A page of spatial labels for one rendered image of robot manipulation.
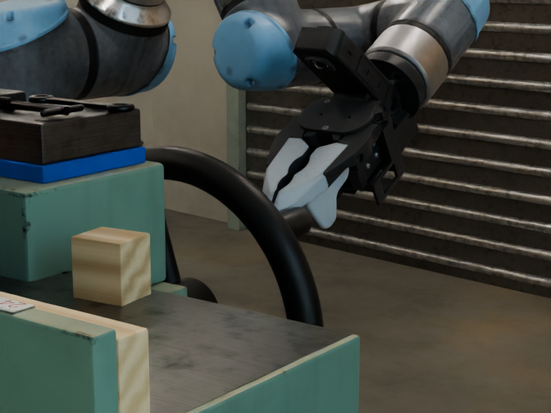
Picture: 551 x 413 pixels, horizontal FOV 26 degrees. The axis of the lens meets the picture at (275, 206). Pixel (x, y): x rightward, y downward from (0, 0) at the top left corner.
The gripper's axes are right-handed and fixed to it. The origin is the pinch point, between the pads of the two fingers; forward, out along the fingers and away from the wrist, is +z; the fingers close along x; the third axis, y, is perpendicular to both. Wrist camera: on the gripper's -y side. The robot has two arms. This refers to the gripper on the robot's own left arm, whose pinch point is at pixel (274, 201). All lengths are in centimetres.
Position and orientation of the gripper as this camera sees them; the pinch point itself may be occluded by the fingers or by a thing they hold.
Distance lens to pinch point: 99.4
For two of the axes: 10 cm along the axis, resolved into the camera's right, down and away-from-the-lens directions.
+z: -5.2, 6.4, -5.7
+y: 2.9, 7.6, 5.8
